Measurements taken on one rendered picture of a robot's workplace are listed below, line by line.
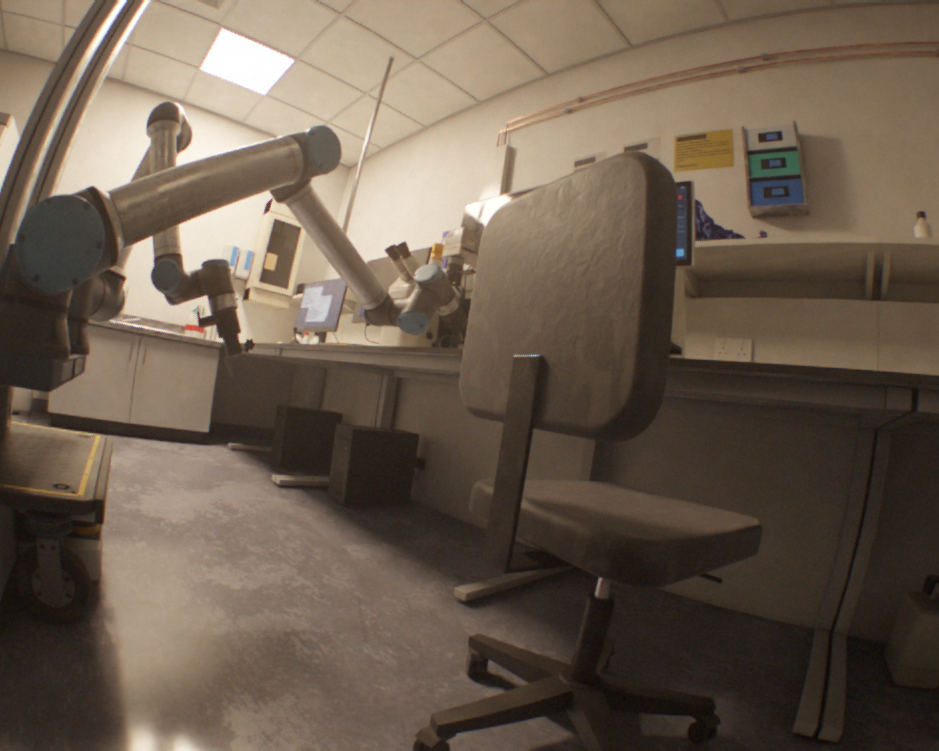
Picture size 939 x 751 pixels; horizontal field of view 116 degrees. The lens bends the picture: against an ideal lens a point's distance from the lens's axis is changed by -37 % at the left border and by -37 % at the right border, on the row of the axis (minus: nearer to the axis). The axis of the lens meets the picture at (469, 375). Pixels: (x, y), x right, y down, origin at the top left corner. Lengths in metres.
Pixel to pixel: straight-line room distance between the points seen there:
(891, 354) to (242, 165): 1.88
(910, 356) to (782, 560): 0.81
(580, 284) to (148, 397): 3.08
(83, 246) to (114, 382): 2.60
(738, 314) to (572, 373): 1.30
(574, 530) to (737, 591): 1.25
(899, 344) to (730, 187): 0.98
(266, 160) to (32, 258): 0.50
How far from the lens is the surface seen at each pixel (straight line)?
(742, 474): 1.74
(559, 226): 0.66
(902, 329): 1.78
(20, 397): 3.76
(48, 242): 0.79
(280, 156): 1.02
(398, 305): 1.38
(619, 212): 0.59
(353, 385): 3.32
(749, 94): 2.43
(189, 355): 3.40
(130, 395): 3.37
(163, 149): 1.53
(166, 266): 1.36
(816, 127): 2.27
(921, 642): 1.51
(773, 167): 2.07
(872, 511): 1.62
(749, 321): 1.79
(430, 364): 1.41
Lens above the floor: 0.61
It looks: 3 degrees up
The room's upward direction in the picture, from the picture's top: 9 degrees clockwise
